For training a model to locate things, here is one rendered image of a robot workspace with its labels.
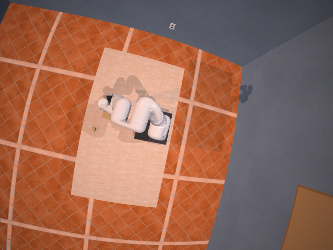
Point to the tan flat mat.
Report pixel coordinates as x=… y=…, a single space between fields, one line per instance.
x=105 y=115

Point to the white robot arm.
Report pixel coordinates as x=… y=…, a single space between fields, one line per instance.
x=144 y=110

